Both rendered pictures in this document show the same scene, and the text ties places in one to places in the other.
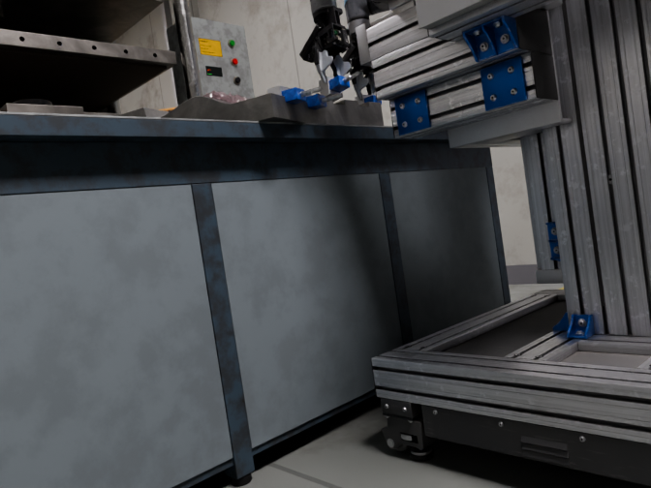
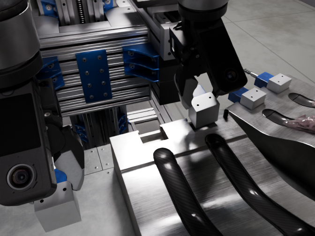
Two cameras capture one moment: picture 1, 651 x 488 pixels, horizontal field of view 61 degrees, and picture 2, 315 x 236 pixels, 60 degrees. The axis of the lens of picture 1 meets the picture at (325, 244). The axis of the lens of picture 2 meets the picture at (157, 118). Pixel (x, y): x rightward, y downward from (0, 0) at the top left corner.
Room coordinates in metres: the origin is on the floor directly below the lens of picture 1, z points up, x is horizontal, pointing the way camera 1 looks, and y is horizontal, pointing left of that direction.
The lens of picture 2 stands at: (2.02, 0.01, 1.27)
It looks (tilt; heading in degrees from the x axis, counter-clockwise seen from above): 41 degrees down; 204
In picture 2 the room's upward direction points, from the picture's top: straight up
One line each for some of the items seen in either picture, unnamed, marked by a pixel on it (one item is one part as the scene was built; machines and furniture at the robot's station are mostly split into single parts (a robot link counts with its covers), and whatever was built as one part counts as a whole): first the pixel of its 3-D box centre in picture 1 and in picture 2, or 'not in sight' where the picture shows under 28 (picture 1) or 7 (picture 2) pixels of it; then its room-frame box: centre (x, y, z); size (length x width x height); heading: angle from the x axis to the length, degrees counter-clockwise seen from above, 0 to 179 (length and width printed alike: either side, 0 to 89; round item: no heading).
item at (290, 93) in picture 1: (297, 95); (262, 79); (1.32, 0.01, 0.86); 0.13 x 0.05 x 0.05; 62
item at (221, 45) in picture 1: (231, 195); not in sight; (2.45, 0.38, 0.74); 0.30 x 0.22 x 1.47; 135
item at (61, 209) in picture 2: (375, 100); (55, 180); (1.86, -0.23, 0.93); 0.13 x 0.05 x 0.05; 45
